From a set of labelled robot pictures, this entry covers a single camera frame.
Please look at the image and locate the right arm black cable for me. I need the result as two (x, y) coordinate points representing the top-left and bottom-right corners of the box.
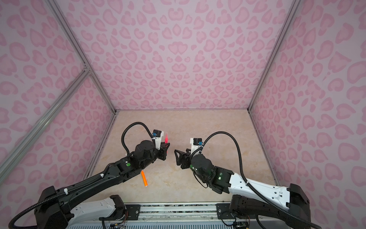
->
(197, 131), (322, 229)

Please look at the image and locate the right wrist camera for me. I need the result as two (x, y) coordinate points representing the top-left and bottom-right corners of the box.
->
(190, 138), (203, 157)

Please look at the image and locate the diagonal aluminium frame bar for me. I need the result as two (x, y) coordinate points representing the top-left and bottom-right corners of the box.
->
(1, 67), (90, 184)

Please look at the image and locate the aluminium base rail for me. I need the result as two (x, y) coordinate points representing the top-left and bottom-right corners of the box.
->
(70, 202), (288, 229)

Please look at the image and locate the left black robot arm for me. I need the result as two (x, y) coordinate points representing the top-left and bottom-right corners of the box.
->
(34, 140), (170, 229)

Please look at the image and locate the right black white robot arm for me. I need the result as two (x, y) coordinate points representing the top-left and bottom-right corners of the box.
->
(174, 150), (311, 229)

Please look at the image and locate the orange highlighter pen left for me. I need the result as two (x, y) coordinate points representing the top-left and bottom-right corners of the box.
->
(141, 171), (148, 187)

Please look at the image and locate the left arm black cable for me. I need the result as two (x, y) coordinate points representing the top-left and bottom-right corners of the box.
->
(8, 122), (153, 229)

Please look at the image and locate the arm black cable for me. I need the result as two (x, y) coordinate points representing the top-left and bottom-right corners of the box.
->
(197, 131), (322, 229)
(8, 122), (153, 229)

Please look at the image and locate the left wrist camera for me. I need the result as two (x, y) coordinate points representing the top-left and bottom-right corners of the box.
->
(152, 129), (164, 150)

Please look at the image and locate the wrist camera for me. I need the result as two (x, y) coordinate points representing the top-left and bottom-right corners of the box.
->
(190, 138), (203, 157)
(152, 129), (164, 150)

